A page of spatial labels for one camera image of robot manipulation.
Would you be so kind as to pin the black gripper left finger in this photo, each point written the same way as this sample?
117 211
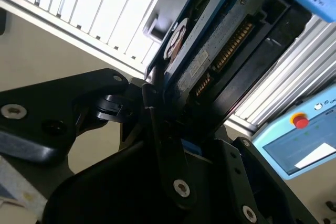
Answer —
39 119

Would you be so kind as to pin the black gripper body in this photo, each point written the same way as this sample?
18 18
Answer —
118 195

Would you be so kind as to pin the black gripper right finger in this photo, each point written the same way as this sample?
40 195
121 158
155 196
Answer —
236 161

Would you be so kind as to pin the hard disk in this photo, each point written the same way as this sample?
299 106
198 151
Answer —
210 51

